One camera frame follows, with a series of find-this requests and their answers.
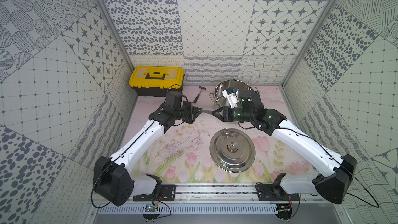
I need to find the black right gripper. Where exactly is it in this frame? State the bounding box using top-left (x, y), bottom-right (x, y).
top-left (211, 106), bottom-right (255, 123)

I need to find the cream spoon with grey handle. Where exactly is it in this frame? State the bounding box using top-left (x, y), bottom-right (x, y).
top-left (201, 109), bottom-right (214, 115)

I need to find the stainless steel pot lid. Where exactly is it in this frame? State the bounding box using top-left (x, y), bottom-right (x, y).
top-left (209, 128), bottom-right (256, 173)

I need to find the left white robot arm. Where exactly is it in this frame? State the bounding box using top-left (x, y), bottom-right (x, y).
top-left (92, 101), bottom-right (202, 206)

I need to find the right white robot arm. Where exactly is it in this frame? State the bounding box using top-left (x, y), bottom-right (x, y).
top-left (212, 87), bottom-right (357, 204)

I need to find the yellow black toolbox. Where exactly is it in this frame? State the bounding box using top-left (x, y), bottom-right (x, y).
top-left (129, 66), bottom-right (184, 97)

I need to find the green circuit board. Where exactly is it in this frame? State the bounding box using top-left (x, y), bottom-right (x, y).
top-left (145, 204), bottom-right (157, 213)

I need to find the right small circuit board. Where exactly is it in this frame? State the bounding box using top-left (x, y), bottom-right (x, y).
top-left (276, 204), bottom-right (292, 220)

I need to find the white perforated vent strip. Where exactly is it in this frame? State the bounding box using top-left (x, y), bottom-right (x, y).
top-left (98, 203), bottom-right (277, 215)

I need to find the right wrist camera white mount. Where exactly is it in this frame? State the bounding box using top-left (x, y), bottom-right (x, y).
top-left (222, 87), bottom-right (241, 109)

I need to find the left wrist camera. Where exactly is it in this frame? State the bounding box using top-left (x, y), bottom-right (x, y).
top-left (163, 91), bottom-right (182, 112)

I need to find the black handled claw hammer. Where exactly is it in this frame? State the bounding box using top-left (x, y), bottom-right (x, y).
top-left (193, 86), bottom-right (207, 103)

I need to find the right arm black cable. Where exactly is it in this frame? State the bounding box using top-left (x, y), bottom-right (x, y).
top-left (279, 127), bottom-right (380, 209)

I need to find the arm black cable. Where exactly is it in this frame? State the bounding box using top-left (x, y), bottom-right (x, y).
top-left (279, 127), bottom-right (380, 209)
top-left (90, 158), bottom-right (116, 209)

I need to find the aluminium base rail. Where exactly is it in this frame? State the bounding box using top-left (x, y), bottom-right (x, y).
top-left (86, 183), bottom-right (343, 204)

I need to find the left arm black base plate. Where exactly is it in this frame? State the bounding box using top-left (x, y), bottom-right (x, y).
top-left (133, 184), bottom-right (176, 202)

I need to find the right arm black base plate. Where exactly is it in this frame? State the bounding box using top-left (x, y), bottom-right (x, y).
top-left (255, 183), bottom-right (300, 202)

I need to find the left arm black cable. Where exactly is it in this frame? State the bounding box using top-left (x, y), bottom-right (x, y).
top-left (90, 158), bottom-right (116, 209)

